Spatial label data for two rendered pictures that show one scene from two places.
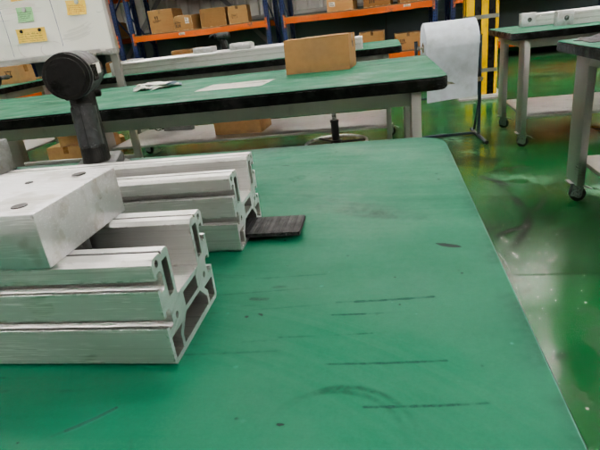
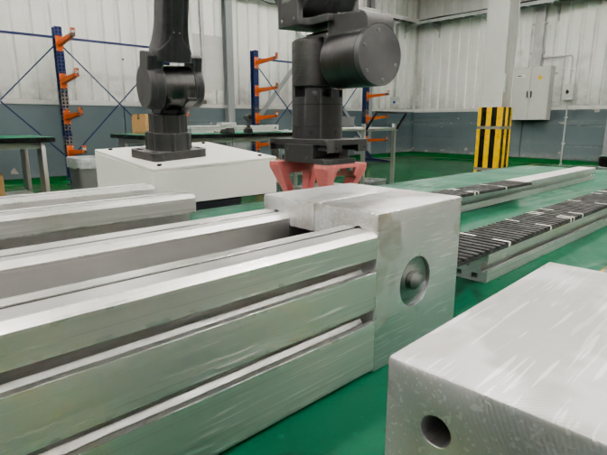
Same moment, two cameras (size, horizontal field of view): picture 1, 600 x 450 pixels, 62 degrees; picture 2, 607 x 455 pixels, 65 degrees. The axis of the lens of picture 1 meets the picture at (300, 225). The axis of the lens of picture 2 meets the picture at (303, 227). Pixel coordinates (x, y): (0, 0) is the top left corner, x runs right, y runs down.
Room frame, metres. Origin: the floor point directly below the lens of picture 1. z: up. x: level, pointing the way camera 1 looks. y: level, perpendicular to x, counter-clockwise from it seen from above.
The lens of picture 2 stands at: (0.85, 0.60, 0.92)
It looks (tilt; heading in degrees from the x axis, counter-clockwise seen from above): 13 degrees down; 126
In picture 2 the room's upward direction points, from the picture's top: straight up
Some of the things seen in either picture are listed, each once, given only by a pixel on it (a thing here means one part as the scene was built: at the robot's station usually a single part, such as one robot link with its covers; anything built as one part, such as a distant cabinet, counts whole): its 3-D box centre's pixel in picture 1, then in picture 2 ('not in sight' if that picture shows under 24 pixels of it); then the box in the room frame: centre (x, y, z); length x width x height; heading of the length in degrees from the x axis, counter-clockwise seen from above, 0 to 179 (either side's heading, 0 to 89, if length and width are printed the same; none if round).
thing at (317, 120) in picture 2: not in sight; (317, 121); (0.54, 1.06, 0.92); 0.10 x 0.07 x 0.07; 170
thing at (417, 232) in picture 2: not in sight; (346, 258); (0.68, 0.89, 0.83); 0.12 x 0.09 x 0.10; 169
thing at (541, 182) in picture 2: not in sight; (500, 190); (0.63, 1.55, 0.79); 0.96 x 0.04 x 0.03; 79
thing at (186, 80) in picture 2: not in sight; (173, 94); (0.12, 1.21, 0.97); 0.09 x 0.05 x 0.10; 162
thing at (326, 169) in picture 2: not in sight; (324, 184); (0.55, 1.06, 0.85); 0.07 x 0.07 x 0.09; 80
